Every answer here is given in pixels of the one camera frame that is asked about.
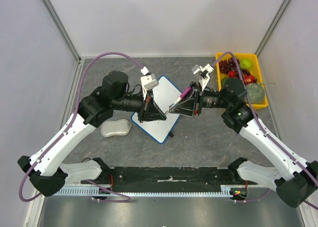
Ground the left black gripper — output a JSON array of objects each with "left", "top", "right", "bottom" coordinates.
[{"left": 112, "top": 87, "right": 166, "bottom": 123}]

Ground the white marker pen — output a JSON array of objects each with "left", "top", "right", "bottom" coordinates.
[{"left": 168, "top": 97, "right": 182, "bottom": 110}]

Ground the magenta marker cap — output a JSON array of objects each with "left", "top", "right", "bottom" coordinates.
[{"left": 180, "top": 86, "right": 192, "bottom": 99}]

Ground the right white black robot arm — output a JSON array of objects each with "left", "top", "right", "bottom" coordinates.
[{"left": 168, "top": 78, "right": 318, "bottom": 208}]

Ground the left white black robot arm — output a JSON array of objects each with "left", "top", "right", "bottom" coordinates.
[{"left": 17, "top": 71, "right": 166, "bottom": 197}]

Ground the blue framed whiteboard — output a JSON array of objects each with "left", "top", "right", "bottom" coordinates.
[{"left": 131, "top": 76, "right": 181, "bottom": 144}]

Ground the grey whiteboard eraser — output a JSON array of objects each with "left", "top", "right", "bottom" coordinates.
[{"left": 100, "top": 119, "right": 132, "bottom": 138}]

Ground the dark green lime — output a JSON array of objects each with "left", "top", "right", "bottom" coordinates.
[{"left": 221, "top": 77, "right": 228, "bottom": 87}]

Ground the dark red grape bunch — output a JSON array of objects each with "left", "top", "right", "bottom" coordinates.
[{"left": 218, "top": 58, "right": 237, "bottom": 74}]

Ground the red cherry cluster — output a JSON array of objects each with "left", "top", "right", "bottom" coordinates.
[{"left": 228, "top": 69, "right": 257, "bottom": 84}]

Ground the netted green melon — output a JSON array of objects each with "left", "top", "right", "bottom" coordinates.
[{"left": 245, "top": 83, "right": 265, "bottom": 104}]

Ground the light green apple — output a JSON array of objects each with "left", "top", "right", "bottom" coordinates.
[{"left": 239, "top": 58, "right": 252, "bottom": 70}]

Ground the yellow plastic bin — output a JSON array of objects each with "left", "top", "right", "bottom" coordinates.
[{"left": 214, "top": 52, "right": 268, "bottom": 110}]

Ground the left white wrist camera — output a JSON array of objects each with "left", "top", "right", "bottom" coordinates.
[{"left": 140, "top": 66, "right": 159, "bottom": 100}]

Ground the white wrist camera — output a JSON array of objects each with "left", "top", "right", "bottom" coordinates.
[
  {"left": 140, "top": 66, "right": 159, "bottom": 100},
  {"left": 192, "top": 64, "right": 214, "bottom": 91}
]

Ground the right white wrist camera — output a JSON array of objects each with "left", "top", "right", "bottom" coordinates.
[{"left": 192, "top": 64, "right": 214, "bottom": 91}]

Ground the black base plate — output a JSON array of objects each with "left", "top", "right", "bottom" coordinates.
[{"left": 94, "top": 166, "right": 245, "bottom": 193}]

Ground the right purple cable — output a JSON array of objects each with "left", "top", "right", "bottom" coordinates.
[{"left": 211, "top": 51, "right": 318, "bottom": 211}]

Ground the purple cable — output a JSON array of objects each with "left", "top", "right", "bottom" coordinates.
[
  {"left": 19, "top": 52, "right": 150, "bottom": 203},
  {"left": 211, "top": 51, "right": 318, "bottom": 211}
]

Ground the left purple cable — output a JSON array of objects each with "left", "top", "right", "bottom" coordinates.
[{"left": 19, "top": 52, "right": 150, "bottom": 203}]

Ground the slotted cable duct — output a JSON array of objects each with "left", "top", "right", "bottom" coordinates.
[{"left": 46, "top": 186, "right": 232, "bottom": 197}]

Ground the right aluminium frame post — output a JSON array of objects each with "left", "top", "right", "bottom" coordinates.
[{"left": 255, "top": 0, "right": 292, "bottom": 57}]

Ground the aluminium frame post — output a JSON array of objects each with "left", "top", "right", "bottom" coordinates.
[
  {"left": 255, "top": 0, "right": 292, "bottom": 57},
  {"left": 41, "top": 0, "right": 81, "bottom": 63}
]

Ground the left aluminium frame post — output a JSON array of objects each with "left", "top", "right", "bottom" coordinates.
[{"left": 41, "top": 0, "right": 81, "bottom": 63}]

